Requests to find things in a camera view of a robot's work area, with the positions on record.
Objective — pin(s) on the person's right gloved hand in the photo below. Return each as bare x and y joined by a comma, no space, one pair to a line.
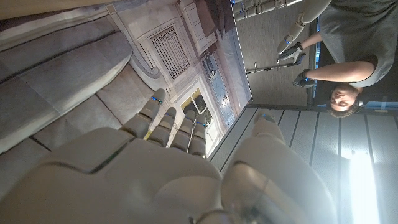
303,81

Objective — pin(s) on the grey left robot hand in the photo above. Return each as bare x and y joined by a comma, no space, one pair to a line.
292,34

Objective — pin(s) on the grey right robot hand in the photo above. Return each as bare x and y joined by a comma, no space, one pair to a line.
140,186

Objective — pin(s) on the person's left gloved hand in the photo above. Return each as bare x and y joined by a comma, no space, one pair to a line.
293,53

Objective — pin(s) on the person's left forearm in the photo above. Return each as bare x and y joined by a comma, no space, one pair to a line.
312,40

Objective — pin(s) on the person's right forearm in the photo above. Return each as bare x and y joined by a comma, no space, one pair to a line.
339,72

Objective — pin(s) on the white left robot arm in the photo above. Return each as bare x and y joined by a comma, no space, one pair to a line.
315,9

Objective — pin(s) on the metal stand rod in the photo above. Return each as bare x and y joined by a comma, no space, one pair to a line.
264,68

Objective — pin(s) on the person in jeans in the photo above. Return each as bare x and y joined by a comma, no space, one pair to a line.
357,31

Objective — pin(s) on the printed living room backdrop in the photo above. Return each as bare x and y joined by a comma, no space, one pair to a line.
77,71

